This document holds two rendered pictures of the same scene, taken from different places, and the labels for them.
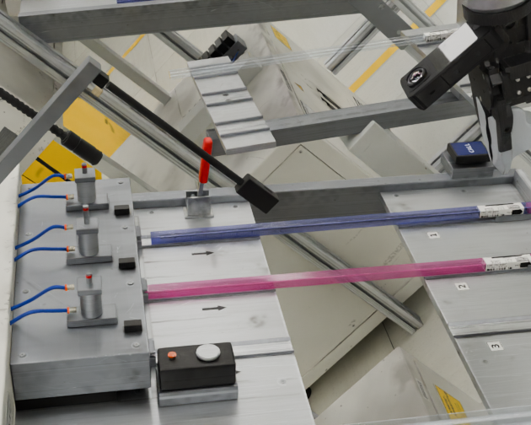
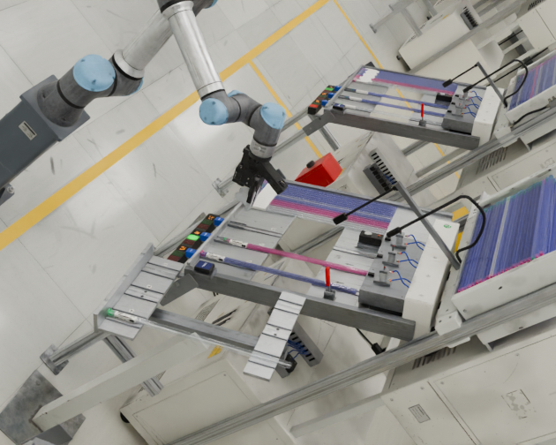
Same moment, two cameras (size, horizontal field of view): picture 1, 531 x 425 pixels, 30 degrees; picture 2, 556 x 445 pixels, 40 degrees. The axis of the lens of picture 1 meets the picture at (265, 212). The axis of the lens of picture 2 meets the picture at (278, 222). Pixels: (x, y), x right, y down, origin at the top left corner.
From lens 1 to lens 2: 2.98 m
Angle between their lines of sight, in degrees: 112
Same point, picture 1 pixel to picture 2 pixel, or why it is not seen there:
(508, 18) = not seen: hidden behind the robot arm
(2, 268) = (424, 258)
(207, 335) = (356, 258)
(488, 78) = not seen: hidden behind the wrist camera
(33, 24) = not seen: outside the picture
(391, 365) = (233, 358)
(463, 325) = (275, 236)
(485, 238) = (231, 254)
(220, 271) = (338, 275)
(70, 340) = (408, 242)
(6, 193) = (415, 284)
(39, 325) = (416, 248)
